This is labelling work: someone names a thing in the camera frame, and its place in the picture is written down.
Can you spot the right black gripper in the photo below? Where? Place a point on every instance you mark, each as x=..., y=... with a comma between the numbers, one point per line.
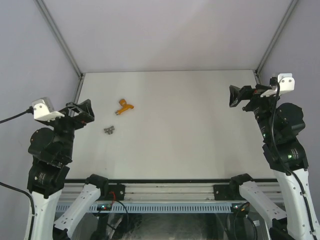
x=247, y=92

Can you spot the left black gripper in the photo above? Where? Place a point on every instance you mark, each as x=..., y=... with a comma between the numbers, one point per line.
x=86, y=115

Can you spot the metal tee pipe fitting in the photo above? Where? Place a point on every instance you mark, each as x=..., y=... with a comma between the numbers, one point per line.
x=109, y=130

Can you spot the orange plastic water faucet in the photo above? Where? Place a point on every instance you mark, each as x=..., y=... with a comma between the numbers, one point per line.
x=124, y=107

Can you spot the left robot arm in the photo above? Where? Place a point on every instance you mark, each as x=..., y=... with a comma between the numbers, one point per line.
x=51, y=148

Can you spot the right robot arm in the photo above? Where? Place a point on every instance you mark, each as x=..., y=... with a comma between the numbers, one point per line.
x=279, y=126

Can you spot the right aluminium frame post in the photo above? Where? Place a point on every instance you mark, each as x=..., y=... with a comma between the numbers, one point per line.
x=281, y=26

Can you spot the aluminium frame post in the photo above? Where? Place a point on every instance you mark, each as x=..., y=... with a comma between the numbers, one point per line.
x=281, y=26
x=53, y=27

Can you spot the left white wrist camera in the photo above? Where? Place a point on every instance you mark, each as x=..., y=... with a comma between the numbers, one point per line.
x=44, y=111

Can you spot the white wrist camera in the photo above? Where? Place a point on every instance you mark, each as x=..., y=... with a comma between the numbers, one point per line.
x=44, y=111
x=283, y=83

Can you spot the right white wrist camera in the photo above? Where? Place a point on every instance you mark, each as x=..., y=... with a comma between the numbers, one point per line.
x=283, y=83

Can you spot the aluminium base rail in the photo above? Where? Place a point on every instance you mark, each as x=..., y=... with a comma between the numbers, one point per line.
x=171, y=192

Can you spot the slotted grey cable duct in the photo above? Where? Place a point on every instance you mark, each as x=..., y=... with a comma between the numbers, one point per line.
x=155, y=208

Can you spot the left aluminium frame post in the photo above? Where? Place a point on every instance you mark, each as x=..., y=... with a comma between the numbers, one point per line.
x=53, y=27

